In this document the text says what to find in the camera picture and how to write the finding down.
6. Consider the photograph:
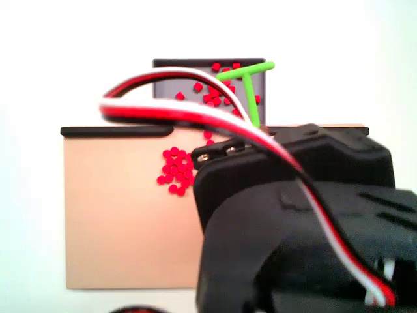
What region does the green T-shaped pusher tool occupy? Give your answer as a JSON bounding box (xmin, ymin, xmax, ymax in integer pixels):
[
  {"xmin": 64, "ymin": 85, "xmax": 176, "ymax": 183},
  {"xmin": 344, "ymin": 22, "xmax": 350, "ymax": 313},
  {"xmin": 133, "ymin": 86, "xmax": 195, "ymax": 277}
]
[{"xmin": 215, "ymin": 61, "xmax": 276, "ymax": 134}]

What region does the grey container tray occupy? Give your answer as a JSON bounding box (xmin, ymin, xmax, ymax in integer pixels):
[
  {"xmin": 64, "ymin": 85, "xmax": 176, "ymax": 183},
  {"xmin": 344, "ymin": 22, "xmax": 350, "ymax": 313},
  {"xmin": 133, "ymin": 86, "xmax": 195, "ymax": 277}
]
[{"xmin": 152, "ymin": 57, "xmax": 267, "ymax": 127}]

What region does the beige flat board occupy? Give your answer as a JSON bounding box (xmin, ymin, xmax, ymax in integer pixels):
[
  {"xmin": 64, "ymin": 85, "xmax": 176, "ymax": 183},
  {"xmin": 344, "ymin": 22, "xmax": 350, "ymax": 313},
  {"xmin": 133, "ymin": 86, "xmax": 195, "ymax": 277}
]
[{"xmin": 61, "ymin": 123, "xmax": 370, "ymax": 290}]

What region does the black edge rail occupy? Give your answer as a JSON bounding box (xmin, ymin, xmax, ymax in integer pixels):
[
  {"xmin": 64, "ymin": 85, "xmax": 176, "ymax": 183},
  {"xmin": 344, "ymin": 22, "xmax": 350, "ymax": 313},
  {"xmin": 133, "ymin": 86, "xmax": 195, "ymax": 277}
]
[
  {"xmin": 265, "ymin": 125, "xmax": 370, "ymax": 137},
  {"xmin": 60, "ymin": 125, "xmax": 175, "ymax": 138}
]

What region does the red white black servo cable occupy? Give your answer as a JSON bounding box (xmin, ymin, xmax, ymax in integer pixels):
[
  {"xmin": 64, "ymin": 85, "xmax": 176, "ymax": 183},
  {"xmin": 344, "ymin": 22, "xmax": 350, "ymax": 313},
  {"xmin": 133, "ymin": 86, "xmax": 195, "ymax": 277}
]
[{"xmin": 98, "ymin": 66, "xmax": 397, "ymax": 308}]

